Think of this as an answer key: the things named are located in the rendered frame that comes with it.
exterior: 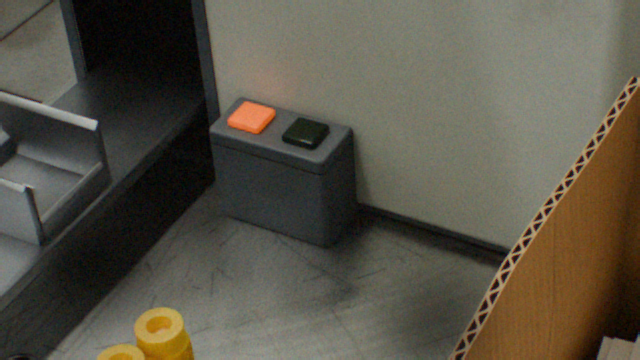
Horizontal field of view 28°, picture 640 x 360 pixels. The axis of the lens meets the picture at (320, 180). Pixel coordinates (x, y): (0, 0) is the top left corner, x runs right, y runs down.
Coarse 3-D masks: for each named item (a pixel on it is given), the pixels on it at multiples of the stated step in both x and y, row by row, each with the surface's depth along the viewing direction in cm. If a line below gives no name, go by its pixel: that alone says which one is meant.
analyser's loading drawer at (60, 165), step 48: (144, 48) 64; (0, 96) 56; (96, 96) 61; (144, 96) 61; (192, 96) 60; (0, 144) 57; (48, 144) 56; (96, 144) 54; (144, 144) 58; (0, 192) 52; (48, 192) 55; (96, 192) 55; (0, 240) 53; (48, 240) 53; (0, 288) 51
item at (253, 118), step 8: (248, 104) 57; (240, 112) 57; (248, 112) 57; (256, 112) 57; (264, 112) 57; (272, 112) 57; (232, 120) 56; (240, 120) 56; (248, 120) 56; (256, 120) 56; (264, 120) 56; (240, 128) 56; (248, 128) 56; (256, 128) 56
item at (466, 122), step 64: (64, 0) 60; (128, 0) 64; (192, 0) 56; (256, 0) 54; (320, 0) 53; (384, 0) 51; (448, 0) 49; (512, 0) 48; (576, 0) 46; (256, 64) 57; (320, 64) 55; (384, 64) 53; (448, 64) 51; (512, 64) 50; (576, 64) 48; (192, 128) 64; (384, 128) 55; (448, 128) 53; (512, 128) 51; (576, 128) 50; (256, 192) 57; (320, 192) 55; (384, 192) 57; (448, 192) 55; (512, 192) 54
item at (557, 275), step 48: (624, 96) 40; (624, 144) 41; (576, 192) 38; (624, 192) 43; (528, 240) 35; (576, 240) 39; (624, 240) 45; (528, 288) 36; (576, 288) 40; (624, 288) 46; (480, 336) 33; (528, 336) 37; (576, 336) 42; (624, 336) 47
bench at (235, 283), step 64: (128, 192) 61; (192, 192) 61; (64, 256) 58; (128, 256) 58; (192, 256) 58; (256, 256) 57; (320, 256) 57; (384, 256) 57; (448, 256) 56; (0, 320) 55; (64, 320) 55; (128, 320) 55; (192, 320) 54; (256, 320) 54; (320, 320) 54; (384, 320) 54; (448, 320) 53
